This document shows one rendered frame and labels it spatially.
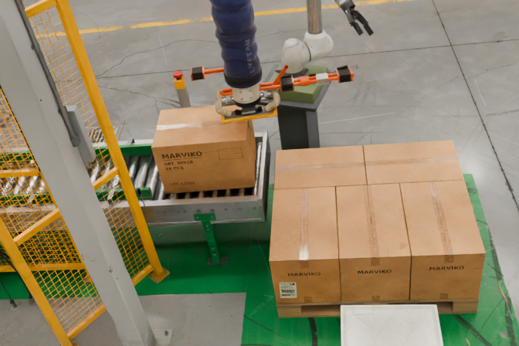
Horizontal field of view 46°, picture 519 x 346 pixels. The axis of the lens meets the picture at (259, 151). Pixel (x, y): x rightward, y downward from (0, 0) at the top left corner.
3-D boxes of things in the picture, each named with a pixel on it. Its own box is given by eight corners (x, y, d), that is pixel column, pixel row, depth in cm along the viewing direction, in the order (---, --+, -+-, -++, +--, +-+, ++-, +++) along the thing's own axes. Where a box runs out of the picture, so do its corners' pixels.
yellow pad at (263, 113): (222, 123, 368) (220, 117, 365) (222, 114, 375) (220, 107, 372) (277, 116, 366) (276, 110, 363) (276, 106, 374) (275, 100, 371)
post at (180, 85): (200, 185, 490) (173, 81, 427) (201, 180, 495) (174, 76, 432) (208, 185, 489) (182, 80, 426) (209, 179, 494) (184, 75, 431)
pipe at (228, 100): (220, 117, 367) (218, 110, 363) (220, 94, 386) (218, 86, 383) (276, 110, 366) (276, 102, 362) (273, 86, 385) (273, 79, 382)
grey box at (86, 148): (54, 164, 293) (32, 113, 274) (58, 157, 297) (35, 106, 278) (93, 161, 290) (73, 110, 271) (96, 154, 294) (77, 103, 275)
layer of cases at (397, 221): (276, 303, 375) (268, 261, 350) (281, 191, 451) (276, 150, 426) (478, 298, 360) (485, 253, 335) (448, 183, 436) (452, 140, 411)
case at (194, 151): (165, 194, 405) (150, 147, 380) (173, 155, 436) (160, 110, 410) (255, 187, 399) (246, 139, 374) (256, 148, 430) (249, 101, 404)
